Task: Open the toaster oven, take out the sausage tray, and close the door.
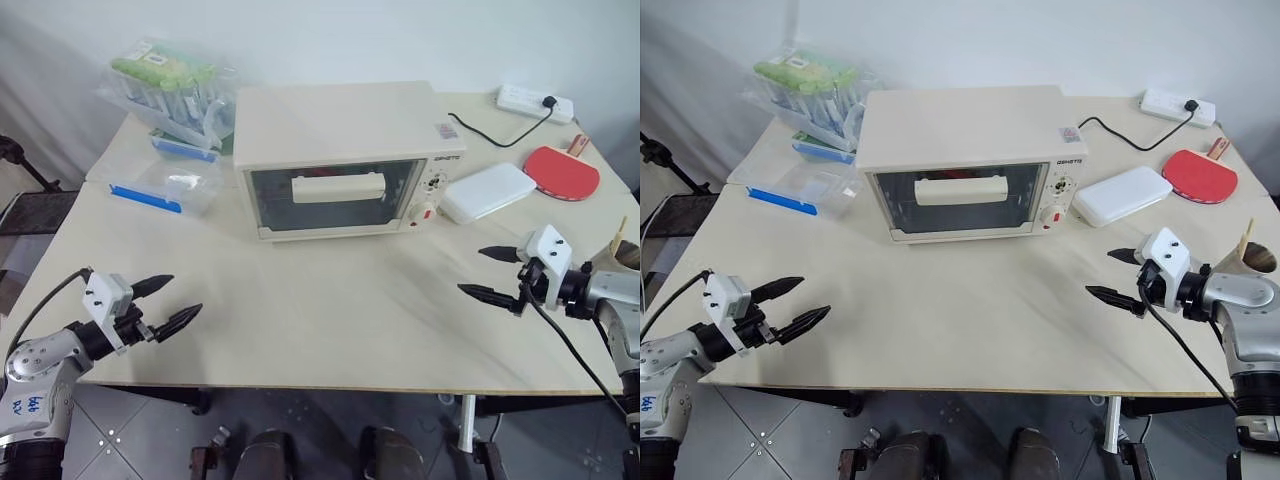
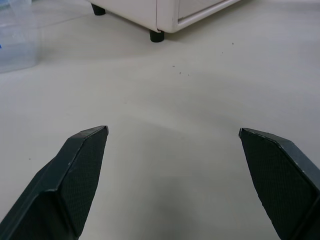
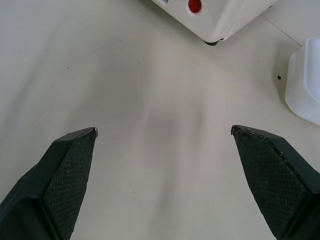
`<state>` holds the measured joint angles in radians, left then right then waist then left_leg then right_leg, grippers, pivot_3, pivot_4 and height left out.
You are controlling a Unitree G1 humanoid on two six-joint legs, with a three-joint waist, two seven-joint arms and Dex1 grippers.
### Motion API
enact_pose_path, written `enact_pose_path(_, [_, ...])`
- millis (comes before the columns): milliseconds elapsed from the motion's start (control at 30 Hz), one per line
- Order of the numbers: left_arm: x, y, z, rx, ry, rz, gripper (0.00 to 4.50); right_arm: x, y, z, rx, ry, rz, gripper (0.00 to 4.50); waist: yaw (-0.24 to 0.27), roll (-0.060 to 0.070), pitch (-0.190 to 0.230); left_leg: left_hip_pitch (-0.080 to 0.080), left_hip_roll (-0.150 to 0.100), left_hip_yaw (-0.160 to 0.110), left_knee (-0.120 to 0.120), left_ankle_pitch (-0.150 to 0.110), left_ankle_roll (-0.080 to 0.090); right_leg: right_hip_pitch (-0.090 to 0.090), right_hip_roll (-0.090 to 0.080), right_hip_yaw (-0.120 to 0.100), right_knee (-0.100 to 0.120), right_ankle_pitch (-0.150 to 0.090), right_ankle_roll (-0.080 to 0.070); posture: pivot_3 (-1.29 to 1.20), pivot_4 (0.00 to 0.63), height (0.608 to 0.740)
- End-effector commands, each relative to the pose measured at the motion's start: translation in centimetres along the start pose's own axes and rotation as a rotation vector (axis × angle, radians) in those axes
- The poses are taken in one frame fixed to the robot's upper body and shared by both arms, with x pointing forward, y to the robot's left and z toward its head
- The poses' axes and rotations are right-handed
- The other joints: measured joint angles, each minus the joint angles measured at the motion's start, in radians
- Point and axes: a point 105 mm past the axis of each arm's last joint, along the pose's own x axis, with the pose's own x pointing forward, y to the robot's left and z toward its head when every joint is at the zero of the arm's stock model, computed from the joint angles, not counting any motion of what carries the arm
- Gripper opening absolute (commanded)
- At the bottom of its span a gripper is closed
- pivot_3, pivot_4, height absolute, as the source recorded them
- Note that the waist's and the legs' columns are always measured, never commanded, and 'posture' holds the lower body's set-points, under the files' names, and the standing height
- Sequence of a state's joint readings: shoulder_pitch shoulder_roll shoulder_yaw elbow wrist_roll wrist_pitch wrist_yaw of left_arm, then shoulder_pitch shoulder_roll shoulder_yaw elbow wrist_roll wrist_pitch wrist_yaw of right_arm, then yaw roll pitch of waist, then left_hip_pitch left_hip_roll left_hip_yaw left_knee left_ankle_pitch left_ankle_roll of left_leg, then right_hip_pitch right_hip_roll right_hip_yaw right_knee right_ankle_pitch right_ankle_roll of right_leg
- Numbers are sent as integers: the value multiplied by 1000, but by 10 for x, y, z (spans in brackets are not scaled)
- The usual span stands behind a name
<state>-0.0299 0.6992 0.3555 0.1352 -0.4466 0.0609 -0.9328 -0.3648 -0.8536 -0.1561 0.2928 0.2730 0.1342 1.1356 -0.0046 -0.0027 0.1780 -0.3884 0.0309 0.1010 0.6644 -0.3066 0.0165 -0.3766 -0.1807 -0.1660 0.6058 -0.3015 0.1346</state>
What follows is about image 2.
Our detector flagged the white appliance with black feet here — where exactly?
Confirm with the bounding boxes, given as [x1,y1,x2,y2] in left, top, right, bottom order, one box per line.
[89,0,242,43]

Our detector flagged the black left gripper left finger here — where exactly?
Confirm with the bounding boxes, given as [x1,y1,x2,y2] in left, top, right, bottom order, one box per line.
[0,125,110,240]

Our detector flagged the clear plastic storage container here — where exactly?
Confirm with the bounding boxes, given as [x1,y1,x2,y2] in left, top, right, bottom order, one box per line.
[0,0,46,74]

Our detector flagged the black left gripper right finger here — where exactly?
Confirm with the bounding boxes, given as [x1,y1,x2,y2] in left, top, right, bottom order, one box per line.
[238,127,320,240]

